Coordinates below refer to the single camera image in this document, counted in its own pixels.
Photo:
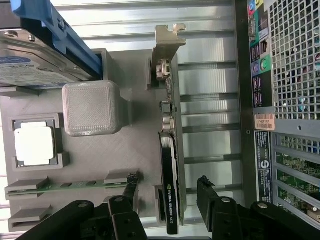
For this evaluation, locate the loose green RAM stick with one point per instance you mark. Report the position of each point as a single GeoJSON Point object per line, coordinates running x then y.
{"type": "Point", "coordinates": [75, 186]}

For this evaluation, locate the hard drive with blue label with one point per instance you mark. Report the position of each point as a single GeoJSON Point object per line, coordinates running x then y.
{"type": "Point", "coordinates": [72, 42]}

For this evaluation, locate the grey printed parts rack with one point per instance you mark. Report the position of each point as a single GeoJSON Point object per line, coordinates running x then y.
{"type": "Point", "coordinates": [100, 160]}

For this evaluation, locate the green motherboard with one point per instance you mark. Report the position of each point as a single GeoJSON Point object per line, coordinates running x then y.
{"type": "Point", "coordinates": [297, 180]}

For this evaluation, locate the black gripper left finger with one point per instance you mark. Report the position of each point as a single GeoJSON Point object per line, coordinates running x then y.
{"type": "Point", "coordinates": [128, 200]}

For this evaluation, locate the hard disk blue label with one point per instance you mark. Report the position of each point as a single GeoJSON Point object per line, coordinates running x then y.
{"type": "Point", "coordinates": [30, 57]}

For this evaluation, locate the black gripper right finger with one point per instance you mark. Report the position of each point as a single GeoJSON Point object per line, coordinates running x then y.
{"type": "Point", "coordinates": [207, 200]}

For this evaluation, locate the dark grey open PC case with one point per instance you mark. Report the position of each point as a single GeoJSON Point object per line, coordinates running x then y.
{"type": "Point", "coordinates": [245, 75]}

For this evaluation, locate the pink barcode sticker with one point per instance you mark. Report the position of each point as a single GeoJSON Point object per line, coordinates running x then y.
{"type": "Point", "coordinates": [264, 121]}

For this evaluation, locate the silver CPU chip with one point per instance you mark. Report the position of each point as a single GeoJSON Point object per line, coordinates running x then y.
{"type": "Point", "coordinates": [33, 143]}

